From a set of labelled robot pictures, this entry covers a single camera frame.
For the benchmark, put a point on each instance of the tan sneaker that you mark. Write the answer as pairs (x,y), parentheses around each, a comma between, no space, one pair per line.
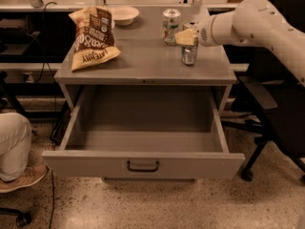
(31,176)

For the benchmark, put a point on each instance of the slim redbull can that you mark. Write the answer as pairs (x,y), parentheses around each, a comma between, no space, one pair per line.
(189,51)

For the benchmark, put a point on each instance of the black chair caster base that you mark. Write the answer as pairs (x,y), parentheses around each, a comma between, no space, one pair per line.
(22,219)

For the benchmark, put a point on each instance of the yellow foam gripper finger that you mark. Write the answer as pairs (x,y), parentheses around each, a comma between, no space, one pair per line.
(186,37)

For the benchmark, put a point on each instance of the person leg beige trousers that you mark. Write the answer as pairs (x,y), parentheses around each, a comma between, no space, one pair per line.
(15,145)

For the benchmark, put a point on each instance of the black office chair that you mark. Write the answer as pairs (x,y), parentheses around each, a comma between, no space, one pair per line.
(271,93)

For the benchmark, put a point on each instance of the green white soda can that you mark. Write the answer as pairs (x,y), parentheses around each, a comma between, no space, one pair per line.
(171,21)

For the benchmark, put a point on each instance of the black drawer handle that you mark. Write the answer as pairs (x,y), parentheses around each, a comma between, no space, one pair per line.
(142,168)

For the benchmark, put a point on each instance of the open grey top drawer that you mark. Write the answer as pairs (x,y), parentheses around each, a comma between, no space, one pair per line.
(177,126)

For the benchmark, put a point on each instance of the white paper bowl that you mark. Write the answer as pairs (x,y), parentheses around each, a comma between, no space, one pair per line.
(124,15)

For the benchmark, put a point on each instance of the grey metal cabinet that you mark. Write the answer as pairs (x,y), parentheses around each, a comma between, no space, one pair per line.
(146,59)

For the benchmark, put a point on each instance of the yellow brown chip bag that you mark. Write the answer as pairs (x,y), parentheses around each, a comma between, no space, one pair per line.
(94,42)

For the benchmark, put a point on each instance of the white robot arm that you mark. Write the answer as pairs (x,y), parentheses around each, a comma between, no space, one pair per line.
(256,23)

